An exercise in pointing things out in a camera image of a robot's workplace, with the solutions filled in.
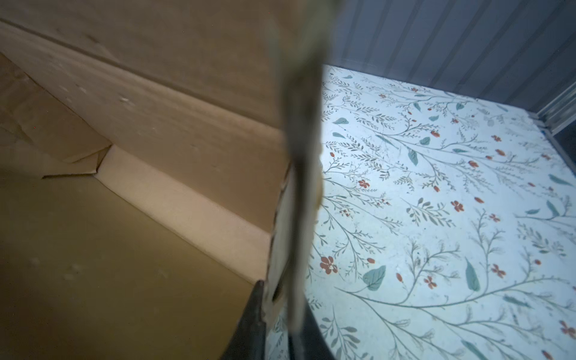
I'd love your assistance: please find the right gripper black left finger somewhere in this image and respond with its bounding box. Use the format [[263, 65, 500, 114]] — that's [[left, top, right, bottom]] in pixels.
[[220, 280, 266, 360]]

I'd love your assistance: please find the floral patterned table mat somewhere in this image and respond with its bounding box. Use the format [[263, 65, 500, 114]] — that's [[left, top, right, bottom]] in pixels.
[[306, 66, 575, 359]]

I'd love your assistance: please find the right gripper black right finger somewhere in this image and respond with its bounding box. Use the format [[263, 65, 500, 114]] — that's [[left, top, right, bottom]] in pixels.
[[288, 303, 335, 360]]

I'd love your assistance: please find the brown cardboard box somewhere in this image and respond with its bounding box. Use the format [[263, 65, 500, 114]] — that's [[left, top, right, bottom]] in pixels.
[[0, 0, 343, 360]]

